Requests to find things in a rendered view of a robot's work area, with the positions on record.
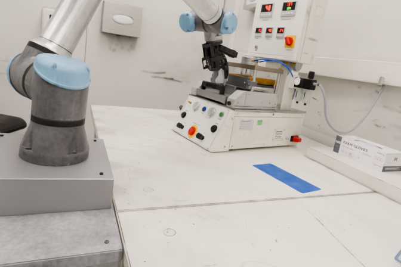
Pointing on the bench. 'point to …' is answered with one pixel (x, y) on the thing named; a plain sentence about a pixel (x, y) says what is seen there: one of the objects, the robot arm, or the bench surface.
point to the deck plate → (249, 109)
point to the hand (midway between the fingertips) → (223, 85)
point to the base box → (256, 130)
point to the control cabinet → (290, 22)
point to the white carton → (369, 153)
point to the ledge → (359, 172)
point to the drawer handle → (213, 86)
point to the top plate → (249, 61)
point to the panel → (201, 121)
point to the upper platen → (257, 79)
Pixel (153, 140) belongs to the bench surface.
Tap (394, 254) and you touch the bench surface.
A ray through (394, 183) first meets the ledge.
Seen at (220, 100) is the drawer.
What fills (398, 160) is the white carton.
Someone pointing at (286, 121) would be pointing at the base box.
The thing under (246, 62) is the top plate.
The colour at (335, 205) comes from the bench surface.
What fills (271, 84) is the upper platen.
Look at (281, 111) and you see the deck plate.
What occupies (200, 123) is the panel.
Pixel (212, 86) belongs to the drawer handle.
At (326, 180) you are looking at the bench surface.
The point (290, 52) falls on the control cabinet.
